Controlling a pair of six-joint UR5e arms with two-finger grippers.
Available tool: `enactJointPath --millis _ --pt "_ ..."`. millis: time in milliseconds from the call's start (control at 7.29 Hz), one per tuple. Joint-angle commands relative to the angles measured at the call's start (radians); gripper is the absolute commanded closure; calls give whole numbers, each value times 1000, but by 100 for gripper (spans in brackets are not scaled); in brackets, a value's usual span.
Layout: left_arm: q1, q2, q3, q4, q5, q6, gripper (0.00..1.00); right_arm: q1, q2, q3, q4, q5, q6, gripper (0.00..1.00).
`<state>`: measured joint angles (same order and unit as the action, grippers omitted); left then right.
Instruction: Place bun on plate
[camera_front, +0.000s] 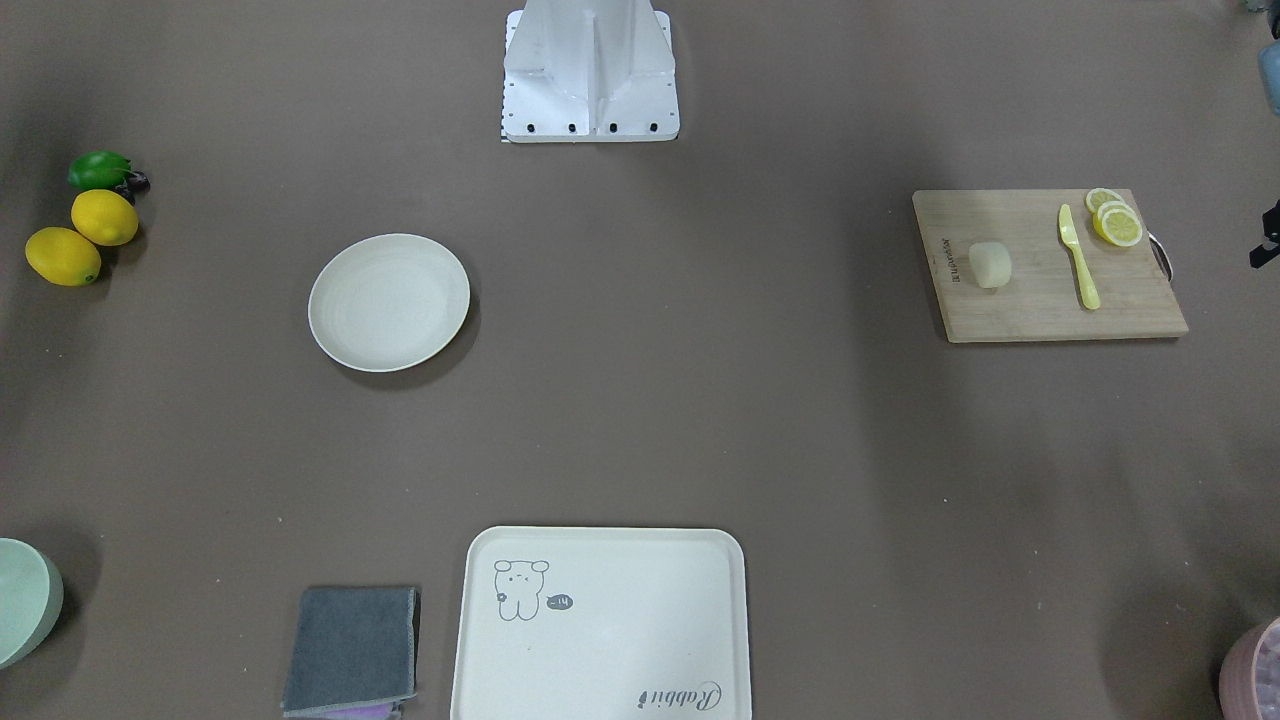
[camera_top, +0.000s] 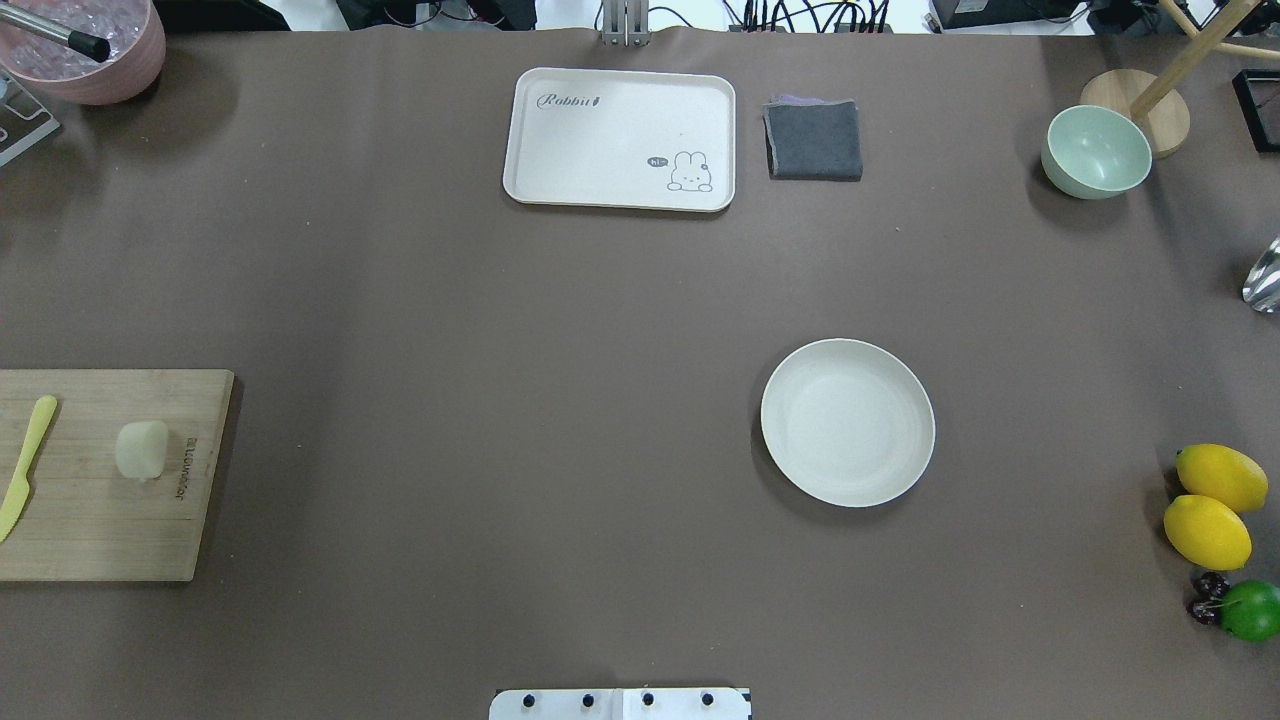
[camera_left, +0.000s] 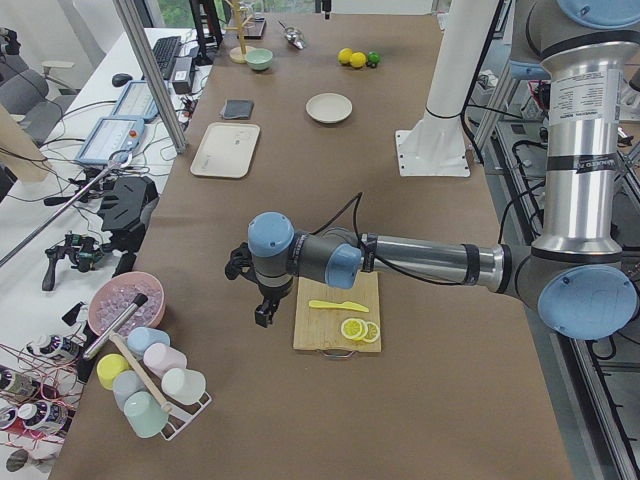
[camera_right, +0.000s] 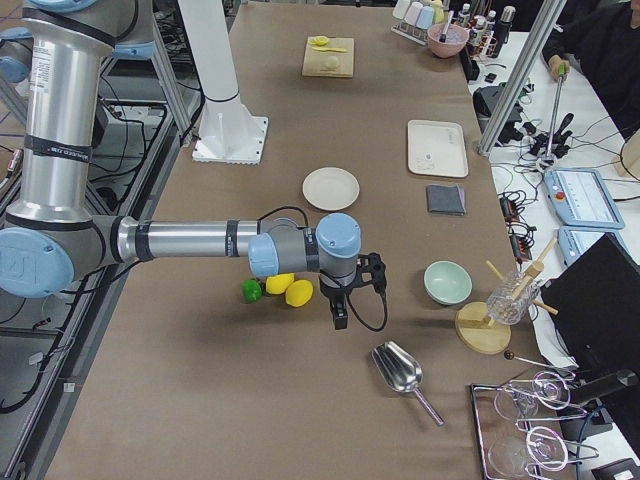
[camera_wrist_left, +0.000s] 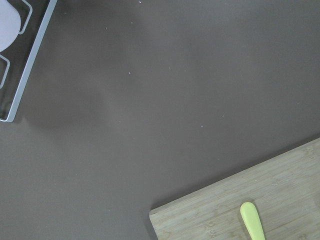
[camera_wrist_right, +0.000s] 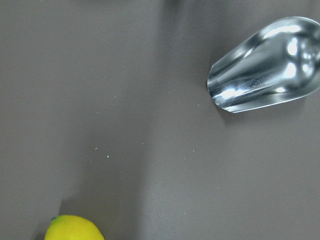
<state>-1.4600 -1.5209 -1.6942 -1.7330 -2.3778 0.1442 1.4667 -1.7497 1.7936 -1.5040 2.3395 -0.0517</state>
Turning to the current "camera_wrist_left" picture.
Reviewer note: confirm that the black metal-rimmed rack tray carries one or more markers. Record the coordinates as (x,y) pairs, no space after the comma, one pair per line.
(16,61)

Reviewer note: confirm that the bamboo cutting board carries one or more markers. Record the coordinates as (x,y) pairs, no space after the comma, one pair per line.
(285,190)

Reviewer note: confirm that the pale pink mug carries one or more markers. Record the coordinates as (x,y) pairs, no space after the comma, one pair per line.
(10,23)

